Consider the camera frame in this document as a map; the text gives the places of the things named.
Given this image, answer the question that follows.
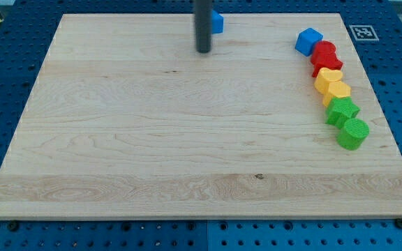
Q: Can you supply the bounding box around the yellow hexagon block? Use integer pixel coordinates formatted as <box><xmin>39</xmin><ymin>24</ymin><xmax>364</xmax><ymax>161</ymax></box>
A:
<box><xmin>322</xmin><ymin>81</ymin><xmax>351</xmax><ymax>107</ymax></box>

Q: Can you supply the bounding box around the black bolt right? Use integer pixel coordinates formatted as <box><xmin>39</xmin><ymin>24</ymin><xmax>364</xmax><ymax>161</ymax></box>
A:
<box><xmin>394</xmin><ymin>218</ymin><xmax>402</xmax><ymax>229</ymax></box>

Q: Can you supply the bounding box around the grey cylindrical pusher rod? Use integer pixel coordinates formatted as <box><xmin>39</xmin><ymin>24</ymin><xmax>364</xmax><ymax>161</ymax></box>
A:
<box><xmin>193</xmin><ymin>0</ymin><xmax>212</xmax><ymax>54</ymax></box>

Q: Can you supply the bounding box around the red star block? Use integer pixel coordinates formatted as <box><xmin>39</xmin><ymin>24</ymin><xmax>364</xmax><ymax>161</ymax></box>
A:
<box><xmin>312</xmin><ymin>53</ymin><xmax>343</xmax><ymax>77</ymax></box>

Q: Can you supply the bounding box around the wooden board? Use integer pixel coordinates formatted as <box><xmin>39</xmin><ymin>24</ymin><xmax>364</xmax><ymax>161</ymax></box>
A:
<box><xmin>0</xmin><ymin>13</ymin><xmax>402</xmax><ymax>221</ymax></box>

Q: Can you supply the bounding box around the blue triangle block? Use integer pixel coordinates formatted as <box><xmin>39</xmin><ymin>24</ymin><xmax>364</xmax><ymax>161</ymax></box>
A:
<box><xmin>211</xmin><ymin>10</ymin><xmax>224</xmax><ymax>34</ymax></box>

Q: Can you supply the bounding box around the green star block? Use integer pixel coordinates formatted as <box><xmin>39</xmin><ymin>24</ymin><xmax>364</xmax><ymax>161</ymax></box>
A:
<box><xmin>325</xmin><ymin>97</ymin><xmax>360</xmax><ymax>128</ymax></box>

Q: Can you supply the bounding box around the green cylinder block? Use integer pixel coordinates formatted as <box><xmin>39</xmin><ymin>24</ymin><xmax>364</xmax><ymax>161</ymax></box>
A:
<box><xmin>336</xmin><ymin>118</ymin><xmax>370</xmax><ymax>151</ymax></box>

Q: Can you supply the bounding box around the black white fiducial marker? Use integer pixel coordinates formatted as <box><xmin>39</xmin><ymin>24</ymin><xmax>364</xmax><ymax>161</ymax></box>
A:
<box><xmin>349</xmin><ymin>24</ymin><xmax>379</xmax><ymax>41</ymax></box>

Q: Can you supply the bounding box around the black bolt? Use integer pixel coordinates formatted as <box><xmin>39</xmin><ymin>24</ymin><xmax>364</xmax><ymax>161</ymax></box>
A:
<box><xmin>7</xmin><ymin>220</ymin><xmax>20</xmax><ymax>231</ymax></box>
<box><xmin>394</xmin><ymin>218</ymin><xmax>402</xmax><ymax>229</ymax></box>

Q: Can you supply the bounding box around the blue cube block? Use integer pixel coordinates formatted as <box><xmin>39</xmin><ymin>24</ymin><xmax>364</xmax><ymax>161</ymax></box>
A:
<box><xmin>295</xmin><ymin>28</ymin><xmax>323</xmax><ymax>56</ymax></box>

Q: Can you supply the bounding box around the black bolt left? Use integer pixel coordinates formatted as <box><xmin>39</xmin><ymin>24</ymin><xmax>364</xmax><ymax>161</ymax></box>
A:
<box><xmin>7</xmin><ymin>220</ymin><xmax>20</xmax><ymax>231</ymax></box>

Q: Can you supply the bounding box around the red cylinder block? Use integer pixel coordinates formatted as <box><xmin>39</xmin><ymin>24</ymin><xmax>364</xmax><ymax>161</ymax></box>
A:
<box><xmin>311</xmin><ymin>40</ymin><xmax>336</xmax><ymax>65</ymax></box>

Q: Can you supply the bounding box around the yellow heart block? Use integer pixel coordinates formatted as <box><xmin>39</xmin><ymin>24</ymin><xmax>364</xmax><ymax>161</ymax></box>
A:
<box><xmin>314</xmin><ymin>68</ymin><xmax>343</xmax><ymax>94</ymax></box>

